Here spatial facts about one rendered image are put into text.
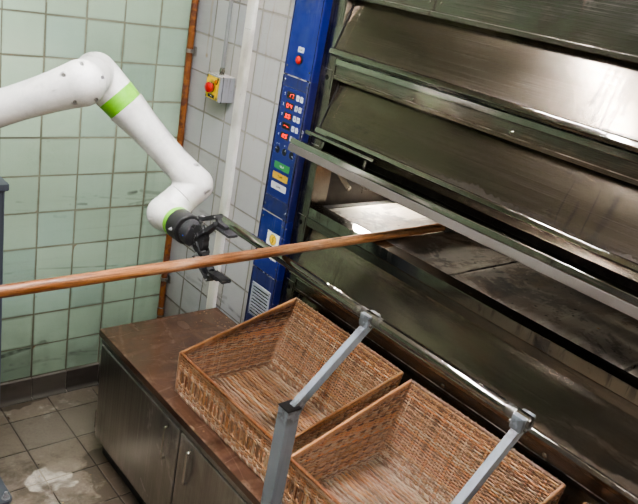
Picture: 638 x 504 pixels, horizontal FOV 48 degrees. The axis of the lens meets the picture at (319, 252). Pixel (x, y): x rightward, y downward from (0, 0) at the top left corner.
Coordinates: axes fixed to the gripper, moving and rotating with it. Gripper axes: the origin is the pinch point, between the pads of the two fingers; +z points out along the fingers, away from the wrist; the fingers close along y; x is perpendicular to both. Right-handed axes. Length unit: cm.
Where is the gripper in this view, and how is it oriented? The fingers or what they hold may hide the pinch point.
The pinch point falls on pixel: (227, 258)
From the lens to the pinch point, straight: 198.4
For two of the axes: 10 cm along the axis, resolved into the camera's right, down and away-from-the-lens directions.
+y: -1.8, 9.1, 3.6
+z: 6.4, 3.9, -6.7
